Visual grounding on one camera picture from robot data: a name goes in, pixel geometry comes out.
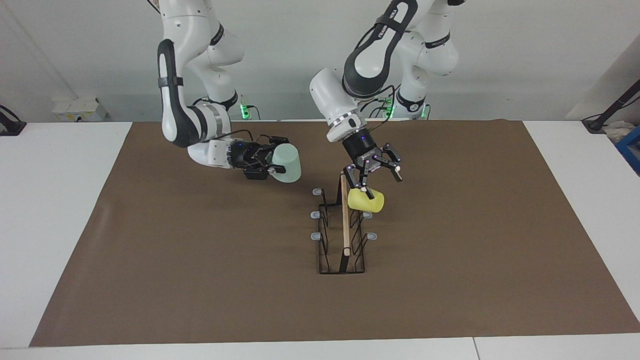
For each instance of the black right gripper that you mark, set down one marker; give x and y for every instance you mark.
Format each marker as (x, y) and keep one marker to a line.
(242, 154)

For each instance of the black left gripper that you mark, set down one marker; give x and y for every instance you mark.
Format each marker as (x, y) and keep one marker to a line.
(360, 147)

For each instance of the pale green plastic cup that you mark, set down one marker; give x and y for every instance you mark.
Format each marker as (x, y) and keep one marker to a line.
(289, 162)

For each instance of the yellow plastic cup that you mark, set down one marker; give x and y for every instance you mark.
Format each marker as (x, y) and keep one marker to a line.
(367, 200)

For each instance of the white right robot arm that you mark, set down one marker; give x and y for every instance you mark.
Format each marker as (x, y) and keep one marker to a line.
(175, 115)

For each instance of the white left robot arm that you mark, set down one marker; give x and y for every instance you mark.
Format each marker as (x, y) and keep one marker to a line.
(330, 95)

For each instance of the brown table mat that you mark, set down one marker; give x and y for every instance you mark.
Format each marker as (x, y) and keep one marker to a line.
(200, 300)

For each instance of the crumpled white plastic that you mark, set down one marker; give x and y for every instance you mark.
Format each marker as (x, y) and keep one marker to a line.
(617, 131)

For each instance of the black stand pole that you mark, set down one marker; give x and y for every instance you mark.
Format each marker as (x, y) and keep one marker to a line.
(617, 105)

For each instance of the black clamp base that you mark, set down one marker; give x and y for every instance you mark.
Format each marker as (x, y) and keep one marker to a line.
(10, 125)

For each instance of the blue box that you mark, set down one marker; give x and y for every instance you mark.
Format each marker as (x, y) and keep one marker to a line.
(631, 147)

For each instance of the white wall socket box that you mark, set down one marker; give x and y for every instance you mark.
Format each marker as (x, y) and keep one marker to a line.
(80, 109)

